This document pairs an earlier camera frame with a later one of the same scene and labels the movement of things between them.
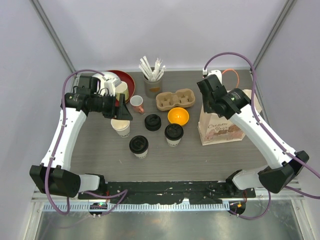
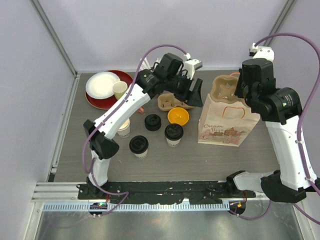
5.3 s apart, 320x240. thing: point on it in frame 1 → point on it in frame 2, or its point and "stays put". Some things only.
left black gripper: x=123 y=112 → x=186 y=95
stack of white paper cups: x=122 y=126 stays put
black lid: x=174 y=132 stays put
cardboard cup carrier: x=167 y=100 stays put
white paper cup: x=142 y=155 stays put
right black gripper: x=206 y=109 → x=238 y=92
